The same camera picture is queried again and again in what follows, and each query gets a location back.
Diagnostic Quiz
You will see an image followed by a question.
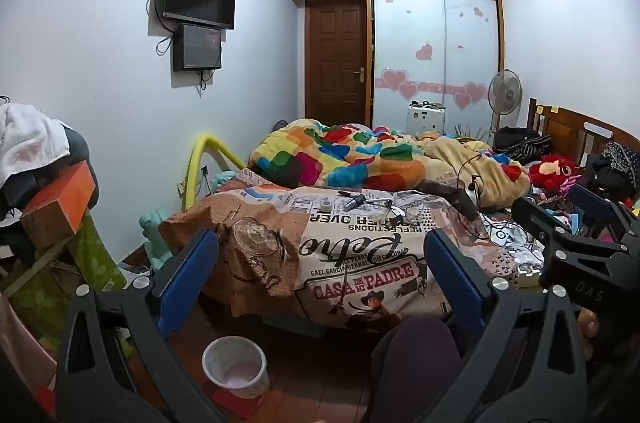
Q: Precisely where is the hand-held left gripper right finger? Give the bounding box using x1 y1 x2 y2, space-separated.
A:
424 229 588 423

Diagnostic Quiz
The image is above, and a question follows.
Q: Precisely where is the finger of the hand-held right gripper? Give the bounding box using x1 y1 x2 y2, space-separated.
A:
511 197 568 250
569 183 640 246

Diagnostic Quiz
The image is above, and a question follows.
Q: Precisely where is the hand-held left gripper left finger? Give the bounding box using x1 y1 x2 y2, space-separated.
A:
55 228 226 423

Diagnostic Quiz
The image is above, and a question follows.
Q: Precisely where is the white plastic bin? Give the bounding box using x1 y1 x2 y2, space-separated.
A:
202 336 270 400

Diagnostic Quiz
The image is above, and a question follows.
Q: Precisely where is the person's right hand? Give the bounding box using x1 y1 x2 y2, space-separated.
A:
576 307 603 361

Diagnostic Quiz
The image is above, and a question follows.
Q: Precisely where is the dark clothes pile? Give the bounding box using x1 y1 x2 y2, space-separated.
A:
584 142 640 200

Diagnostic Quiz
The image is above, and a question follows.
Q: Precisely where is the red plush toy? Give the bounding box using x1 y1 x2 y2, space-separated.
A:
529 154 579 192

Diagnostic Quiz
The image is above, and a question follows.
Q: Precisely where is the teal plush toy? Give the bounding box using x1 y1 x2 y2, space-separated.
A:
140 170 237 275

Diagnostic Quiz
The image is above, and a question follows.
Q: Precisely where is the black striped cloth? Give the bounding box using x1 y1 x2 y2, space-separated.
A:
495 126 552 163

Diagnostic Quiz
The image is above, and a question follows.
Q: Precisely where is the brown wooden headboard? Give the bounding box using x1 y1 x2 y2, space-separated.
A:
527 98 640 170

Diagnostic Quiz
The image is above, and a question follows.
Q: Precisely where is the green leaf-print bag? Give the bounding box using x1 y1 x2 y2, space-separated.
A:
0 208 127 340

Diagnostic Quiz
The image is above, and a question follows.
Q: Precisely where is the printed newspaper bed sheet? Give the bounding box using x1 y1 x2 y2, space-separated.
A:
159 170 547 334

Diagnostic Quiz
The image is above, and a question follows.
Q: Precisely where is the person's leg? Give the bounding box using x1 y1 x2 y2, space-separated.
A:
369 317 462 423

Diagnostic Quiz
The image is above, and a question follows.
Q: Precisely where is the white standing fan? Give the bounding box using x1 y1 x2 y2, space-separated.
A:
487 69 524 147

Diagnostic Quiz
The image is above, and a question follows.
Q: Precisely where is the orange cardboard box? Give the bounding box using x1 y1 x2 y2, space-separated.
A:
20 163 97 250

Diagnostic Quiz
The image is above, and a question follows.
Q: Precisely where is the white box device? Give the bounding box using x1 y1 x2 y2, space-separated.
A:
406 100 447 138

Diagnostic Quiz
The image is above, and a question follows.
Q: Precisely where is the colourful patchwork blanket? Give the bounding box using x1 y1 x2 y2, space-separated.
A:
248 118 532 210

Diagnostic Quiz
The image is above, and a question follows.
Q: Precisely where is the dark grey pillow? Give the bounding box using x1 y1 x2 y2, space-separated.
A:
64 126 101 215

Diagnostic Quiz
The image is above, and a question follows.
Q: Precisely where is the white cloth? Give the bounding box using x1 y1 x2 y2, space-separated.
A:
0 103 71 187

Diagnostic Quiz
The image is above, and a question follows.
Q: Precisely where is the frosted sliding wardrobe with hearts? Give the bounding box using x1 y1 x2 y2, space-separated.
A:
370 0 504 140

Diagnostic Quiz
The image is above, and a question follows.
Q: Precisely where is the brown wooden door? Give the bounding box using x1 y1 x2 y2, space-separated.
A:
305 0 370 127

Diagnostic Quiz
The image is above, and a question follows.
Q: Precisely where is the black cable on bed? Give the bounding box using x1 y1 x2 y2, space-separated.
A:
450 153 495 225

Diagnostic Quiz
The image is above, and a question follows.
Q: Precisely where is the yellow padded bed rail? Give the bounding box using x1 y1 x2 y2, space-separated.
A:
184 133 248 210

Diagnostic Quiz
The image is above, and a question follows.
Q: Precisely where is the small black wall monitor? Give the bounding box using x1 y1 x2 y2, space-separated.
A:
172 23 223 73

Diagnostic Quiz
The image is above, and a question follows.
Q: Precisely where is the black television cable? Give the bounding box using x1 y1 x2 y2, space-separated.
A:
146 0 174 56

